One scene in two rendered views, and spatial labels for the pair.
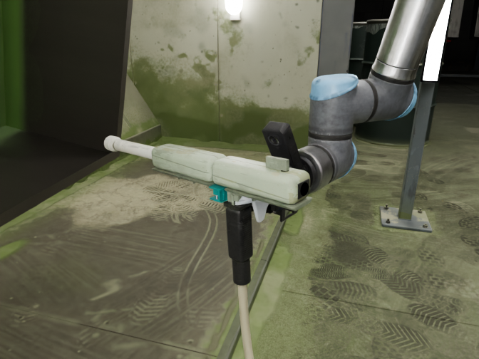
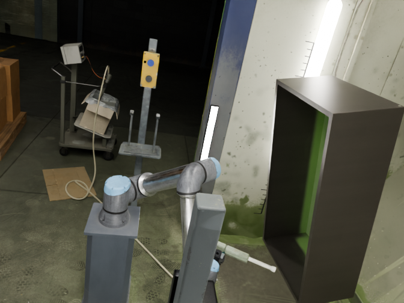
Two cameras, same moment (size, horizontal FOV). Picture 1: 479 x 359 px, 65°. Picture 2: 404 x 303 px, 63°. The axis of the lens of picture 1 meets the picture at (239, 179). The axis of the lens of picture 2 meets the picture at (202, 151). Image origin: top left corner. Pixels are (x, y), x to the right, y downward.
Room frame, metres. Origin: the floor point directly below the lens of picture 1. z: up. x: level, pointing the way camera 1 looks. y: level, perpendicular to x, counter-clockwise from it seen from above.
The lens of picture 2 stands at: (1.95, -0.99, 1.95)
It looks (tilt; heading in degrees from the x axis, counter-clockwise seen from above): 24 degrees down; 152
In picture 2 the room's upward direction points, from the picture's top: 12 degrees clockwise
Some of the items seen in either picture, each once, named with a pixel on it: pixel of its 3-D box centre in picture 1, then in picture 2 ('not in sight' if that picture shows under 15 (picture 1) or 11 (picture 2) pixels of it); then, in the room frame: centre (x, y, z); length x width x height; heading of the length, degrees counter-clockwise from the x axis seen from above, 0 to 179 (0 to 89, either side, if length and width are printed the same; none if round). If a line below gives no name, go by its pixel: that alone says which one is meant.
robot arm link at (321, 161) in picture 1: (304, 170); not in sight; (0.71, -0.13, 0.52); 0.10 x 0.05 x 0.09; 50
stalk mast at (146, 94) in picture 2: not in sight; (141, 139); (-0.57, -0.27, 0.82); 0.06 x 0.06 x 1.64; 73
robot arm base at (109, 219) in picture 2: not in sight; (115, 211); (0.25, -0.62, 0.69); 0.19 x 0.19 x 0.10
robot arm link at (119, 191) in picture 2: not in sight; (118, 192); (0.24, -0.61, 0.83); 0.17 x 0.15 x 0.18; 114
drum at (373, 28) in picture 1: (398, 82); not in sight; (2.98, -1.22, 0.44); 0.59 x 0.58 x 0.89; 178
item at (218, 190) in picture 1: (224, 190); not in sight; (0.56, 0.02, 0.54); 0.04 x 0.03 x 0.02; 138
